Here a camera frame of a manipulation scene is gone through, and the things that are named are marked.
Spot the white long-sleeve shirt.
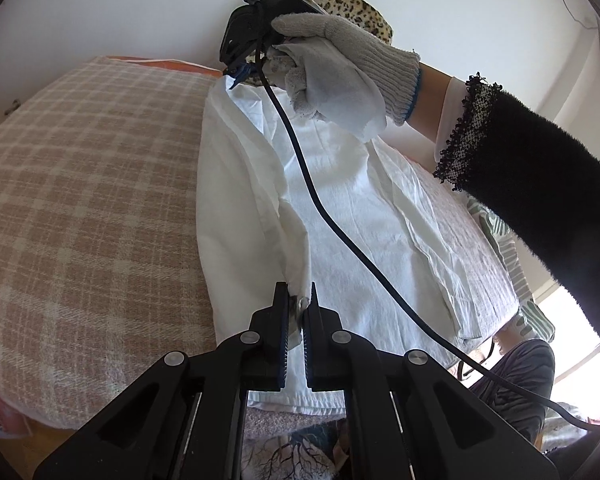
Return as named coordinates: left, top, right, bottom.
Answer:
left=194, top=77, right=522, bottom=416

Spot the right hand grey glove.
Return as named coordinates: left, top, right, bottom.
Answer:
left=263, top=13, right=422, bottom=142

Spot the green striped white blanket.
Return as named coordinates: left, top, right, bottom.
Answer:
left=466, top=195, right=555, bottom=344

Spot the pink plaid bed blanket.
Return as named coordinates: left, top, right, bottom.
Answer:
left=0, top=54, right=522, bottom=480

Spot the person's striped trouser leg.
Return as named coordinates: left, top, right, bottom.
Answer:
left=469, top=339, right=555, bottom=443

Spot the metal door stopper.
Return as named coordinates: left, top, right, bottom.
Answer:
left=4, top=99, right=21, bottom=117

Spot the leopard print cushion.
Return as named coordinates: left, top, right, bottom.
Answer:
left=312, top=0, right=393, bottom=44

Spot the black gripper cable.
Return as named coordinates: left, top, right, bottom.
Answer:
left=256, top=44, right=600, bottom=434

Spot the right forearm black sleeve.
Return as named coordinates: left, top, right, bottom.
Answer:
left=408, top=65, right=600, bottom=336

